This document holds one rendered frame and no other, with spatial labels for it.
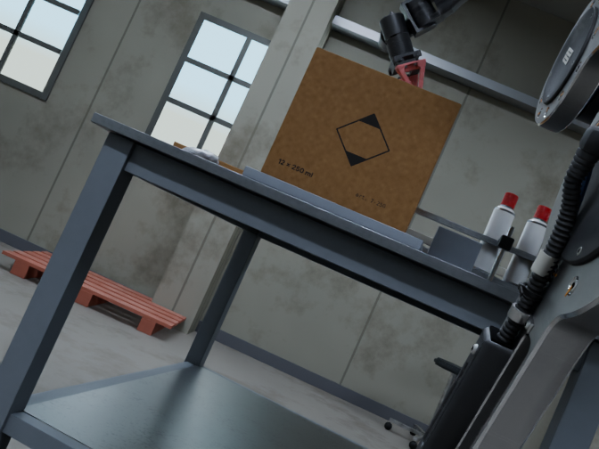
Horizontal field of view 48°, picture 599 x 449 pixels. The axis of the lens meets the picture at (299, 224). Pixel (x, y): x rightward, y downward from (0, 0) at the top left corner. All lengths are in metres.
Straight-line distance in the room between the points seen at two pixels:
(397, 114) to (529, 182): 3.60
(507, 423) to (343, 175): 0.82
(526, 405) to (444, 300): 0.74
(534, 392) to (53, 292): 1.08
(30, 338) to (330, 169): 0.68
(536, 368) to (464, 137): 4.34
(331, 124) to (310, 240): 0.23
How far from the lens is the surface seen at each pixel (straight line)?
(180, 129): 4.83
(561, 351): 0.50
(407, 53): 1.56
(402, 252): 1.21
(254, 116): 4.50
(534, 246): 1.68
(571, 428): 1.28
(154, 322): 3.92
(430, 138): 1.30
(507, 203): 1.69
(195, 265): 4.44
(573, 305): 0.46
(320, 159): 1.29
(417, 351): 4.69
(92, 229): 1.40
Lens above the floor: 0.72
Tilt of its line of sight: 3 degrees up
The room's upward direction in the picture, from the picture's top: 24 degrees clockwise
